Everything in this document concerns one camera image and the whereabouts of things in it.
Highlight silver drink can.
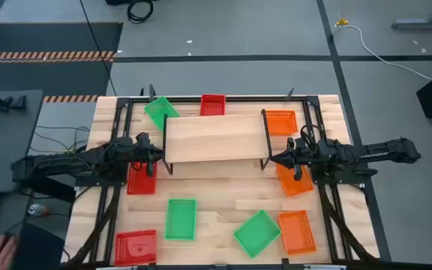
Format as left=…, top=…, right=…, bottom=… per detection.
left=28, top=204, right=48, bottom=218

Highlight orange plastic basket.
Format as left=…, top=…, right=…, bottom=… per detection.
left=277, top=210, right=318, bottom=257
left=265, top=109, right=299, bottom=137
left=275, top=161, right=315, bottom=198

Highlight green plastic basket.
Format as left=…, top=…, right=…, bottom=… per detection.
left=232, top=209, right=283, bottom=259
left=143, top=95, right=182, bottom=133
left=164, top=198, right=198, bottom=242

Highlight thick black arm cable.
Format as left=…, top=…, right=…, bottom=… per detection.
left=300, top=123, right=326, bottom=146

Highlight black floor mat hazard stripes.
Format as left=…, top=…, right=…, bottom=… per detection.
left=0, top=22, right=124, bottom=97

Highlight thin black floor cable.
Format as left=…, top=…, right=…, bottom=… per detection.
left=34, top=125, right=92, bottom=153

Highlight grey desk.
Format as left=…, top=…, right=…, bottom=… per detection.
left=0, top=88, right=44, bottom=194

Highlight black coiled floor cable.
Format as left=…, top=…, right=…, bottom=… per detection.
left=127, top=0, right=155, bottom=24

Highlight wooden shelf with black legs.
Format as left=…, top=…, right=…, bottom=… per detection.
left=162, top=108, right=273, bottom=176

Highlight red plastic basket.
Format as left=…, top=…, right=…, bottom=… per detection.
left=199, top=94, right=227, bottom=117
left=113, top=229, right=158, bottom=267
left=126, top=160, right=158, bottom=196

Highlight white floor cable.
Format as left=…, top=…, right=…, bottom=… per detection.
left=337, top=24, right=432, bottom=80

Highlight long black floor cable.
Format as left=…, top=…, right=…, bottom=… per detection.
left=79, top=0, right=118, bottom=97

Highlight grey metal floor frame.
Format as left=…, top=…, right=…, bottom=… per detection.
left=391, top=0, right=432, bottom=30

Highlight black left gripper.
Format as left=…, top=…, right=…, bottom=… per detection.
left=135, top=131, right=164, bottom=177

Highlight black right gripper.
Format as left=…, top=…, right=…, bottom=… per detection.
left=271, top=136, right=317, bottom=181

